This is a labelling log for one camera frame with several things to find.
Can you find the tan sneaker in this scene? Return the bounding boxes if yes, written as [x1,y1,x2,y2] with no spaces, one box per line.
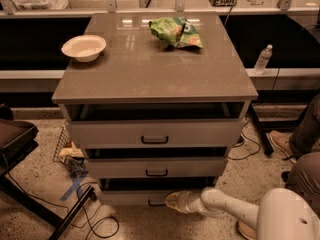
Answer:
[269,130,297,164]
[237,221,256,240]

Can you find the clear plastic water bottle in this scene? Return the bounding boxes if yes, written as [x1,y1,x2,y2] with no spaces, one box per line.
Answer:
[254,44,273,75]

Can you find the black floor cable left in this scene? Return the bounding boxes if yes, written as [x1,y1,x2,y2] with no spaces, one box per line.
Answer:
[2,153,120,240]

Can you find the grey drawer cabinet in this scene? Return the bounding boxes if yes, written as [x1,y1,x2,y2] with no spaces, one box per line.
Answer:
[51,11,259,192]

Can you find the grey drawer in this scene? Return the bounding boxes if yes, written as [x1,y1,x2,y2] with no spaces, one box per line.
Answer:
[63,102,248,149]
[97,176,216,206]
[86,147,227,178]

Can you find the tan sneaker far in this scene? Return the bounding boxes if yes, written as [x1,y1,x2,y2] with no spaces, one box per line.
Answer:
[269,130,297,164]

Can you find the blue tape cross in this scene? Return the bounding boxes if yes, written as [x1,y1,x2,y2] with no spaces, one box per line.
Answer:
[60,171,88,201]

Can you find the tan sneaker near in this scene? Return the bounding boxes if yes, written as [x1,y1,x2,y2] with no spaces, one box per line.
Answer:
[237,221,256,240]

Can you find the white bowl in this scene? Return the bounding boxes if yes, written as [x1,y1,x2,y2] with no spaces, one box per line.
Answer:
[61,35,106,63]

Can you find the black metal table leg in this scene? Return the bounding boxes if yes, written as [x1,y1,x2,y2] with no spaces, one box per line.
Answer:
[248,104,274,156]

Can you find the green chip bag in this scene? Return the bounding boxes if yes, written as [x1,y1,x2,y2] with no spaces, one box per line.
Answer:
[149,17,203,48]

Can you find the wire basket with items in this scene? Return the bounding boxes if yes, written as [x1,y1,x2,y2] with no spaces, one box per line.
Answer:
[53,125,87,173]

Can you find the seated person legs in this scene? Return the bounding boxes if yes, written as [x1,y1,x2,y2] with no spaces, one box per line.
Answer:
[286,95,320,216]

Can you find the black chair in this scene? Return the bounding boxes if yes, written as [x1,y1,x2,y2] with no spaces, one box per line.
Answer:
[0,103,94,240]

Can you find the black floor cable right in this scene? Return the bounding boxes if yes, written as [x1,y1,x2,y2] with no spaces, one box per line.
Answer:
[227,120,262,162]

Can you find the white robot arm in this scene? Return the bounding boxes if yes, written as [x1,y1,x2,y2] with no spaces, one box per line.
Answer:
[165,187,320,240]

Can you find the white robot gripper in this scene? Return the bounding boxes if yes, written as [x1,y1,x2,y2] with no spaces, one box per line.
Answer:
[165,190,204,214]

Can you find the black floor cable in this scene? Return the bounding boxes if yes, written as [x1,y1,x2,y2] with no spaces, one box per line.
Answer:
[227,120,262,162]
[2,153,120,240]

